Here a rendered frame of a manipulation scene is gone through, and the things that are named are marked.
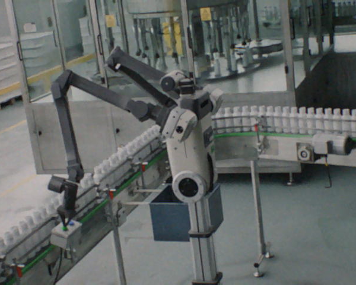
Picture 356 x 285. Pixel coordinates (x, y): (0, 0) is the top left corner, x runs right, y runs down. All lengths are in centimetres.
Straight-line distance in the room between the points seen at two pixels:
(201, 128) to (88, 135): 415
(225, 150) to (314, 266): 104
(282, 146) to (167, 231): 122
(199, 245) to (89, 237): 60
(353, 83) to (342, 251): 333
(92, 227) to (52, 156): 388
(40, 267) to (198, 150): 87
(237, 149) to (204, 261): 157
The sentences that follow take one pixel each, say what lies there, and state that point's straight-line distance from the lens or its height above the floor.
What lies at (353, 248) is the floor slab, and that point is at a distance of 542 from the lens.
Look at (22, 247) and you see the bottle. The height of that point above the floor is 107.
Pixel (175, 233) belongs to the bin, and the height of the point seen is 78.
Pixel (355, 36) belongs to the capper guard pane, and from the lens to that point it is 827.
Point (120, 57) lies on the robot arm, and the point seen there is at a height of 176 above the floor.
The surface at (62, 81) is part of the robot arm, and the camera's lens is 318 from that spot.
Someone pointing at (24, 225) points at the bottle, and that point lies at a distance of 324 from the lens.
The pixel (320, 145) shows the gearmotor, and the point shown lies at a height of 100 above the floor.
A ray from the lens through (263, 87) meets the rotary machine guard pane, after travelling 656.
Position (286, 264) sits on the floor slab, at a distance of 522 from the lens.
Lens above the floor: 223
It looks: 15 degrees down
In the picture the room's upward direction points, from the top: 7 degrees counter-clockwise
